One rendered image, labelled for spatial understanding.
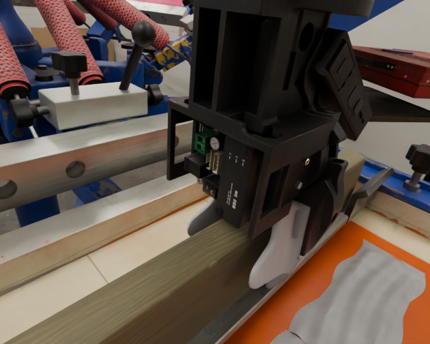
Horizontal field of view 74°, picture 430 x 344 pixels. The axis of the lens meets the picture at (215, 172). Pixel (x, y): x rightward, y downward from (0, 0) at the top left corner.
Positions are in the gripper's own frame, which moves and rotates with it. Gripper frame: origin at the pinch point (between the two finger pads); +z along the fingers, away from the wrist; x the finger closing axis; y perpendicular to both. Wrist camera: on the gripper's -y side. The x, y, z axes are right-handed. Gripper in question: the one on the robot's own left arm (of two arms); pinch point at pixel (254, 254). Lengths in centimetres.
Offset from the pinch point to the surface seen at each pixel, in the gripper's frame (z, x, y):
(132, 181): 100, -152, -75
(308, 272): 5.3, 2.9, -7.2
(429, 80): -6, -6, -88
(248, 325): 5.2, 2.3, 2.4
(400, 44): -9, -46, -200
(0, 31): -11, -51, 5
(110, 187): 9.0, -29.0, -0.8
